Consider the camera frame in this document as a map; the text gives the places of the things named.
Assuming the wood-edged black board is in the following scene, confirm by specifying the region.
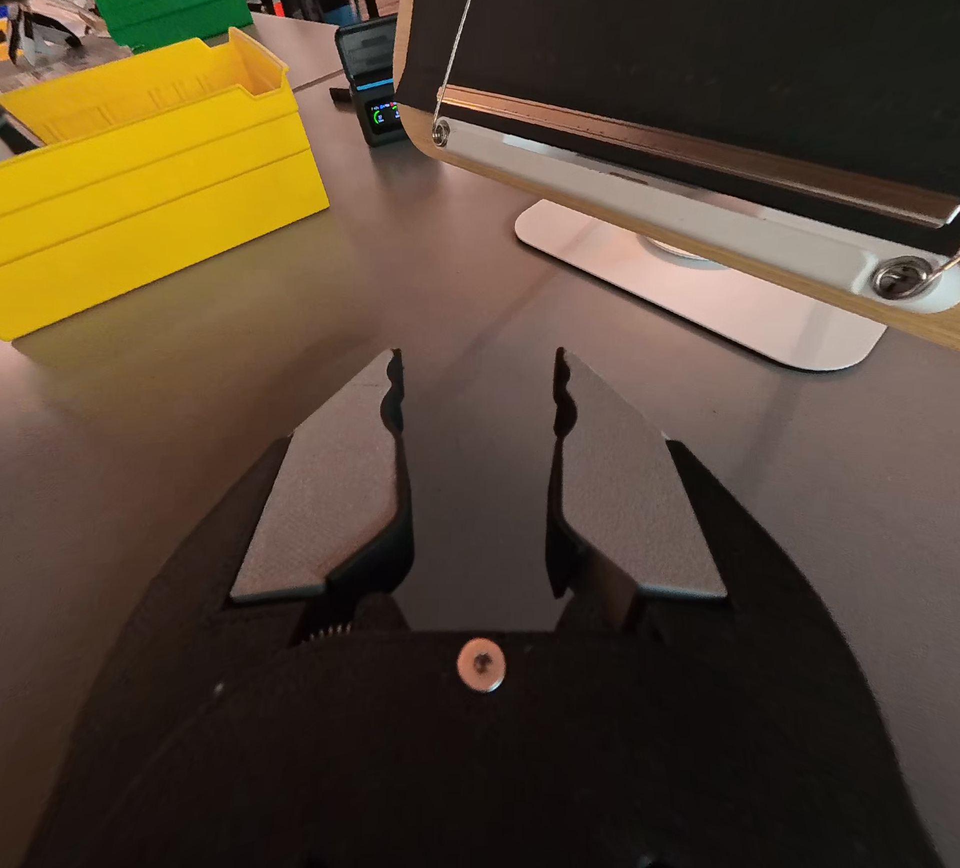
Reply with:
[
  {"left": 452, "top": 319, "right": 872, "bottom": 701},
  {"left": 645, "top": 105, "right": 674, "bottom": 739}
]
[{"left": 393, "top": 0, "right": 960, "bottom": 353}]

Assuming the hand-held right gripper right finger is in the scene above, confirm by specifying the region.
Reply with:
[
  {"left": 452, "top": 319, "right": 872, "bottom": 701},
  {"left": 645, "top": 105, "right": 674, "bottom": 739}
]
[{"left": 543, "top": 347, "right": 730, "bottom": 601}]

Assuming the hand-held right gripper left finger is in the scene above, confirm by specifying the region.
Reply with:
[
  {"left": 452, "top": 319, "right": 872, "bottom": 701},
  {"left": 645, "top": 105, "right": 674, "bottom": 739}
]
[{"left": 228, "top": 348, "right": 416, "bottom": 603}]

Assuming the small black screen device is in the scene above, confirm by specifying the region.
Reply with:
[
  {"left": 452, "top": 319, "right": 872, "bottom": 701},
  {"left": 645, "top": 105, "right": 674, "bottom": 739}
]
[{"left": 333, "top": 13, "right": 411, "bottom": 149}]

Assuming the white stand base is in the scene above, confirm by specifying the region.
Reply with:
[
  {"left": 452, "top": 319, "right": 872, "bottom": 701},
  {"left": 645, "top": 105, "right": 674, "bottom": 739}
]
[{"left": 515, "top": 199, "right": 890, "bottom": 370}]

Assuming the green plastic bin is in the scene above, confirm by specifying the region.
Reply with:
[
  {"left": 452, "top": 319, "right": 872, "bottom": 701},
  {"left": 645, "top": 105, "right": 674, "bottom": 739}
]
[{"left": 95, "top": 0, "right": 255, "bottom": 53}]

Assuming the yellow plastic bin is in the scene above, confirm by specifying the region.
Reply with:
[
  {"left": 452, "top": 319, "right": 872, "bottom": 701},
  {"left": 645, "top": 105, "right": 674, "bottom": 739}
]
[{"left": 0, "top": 27, "right": 331, "bottom": 343}]

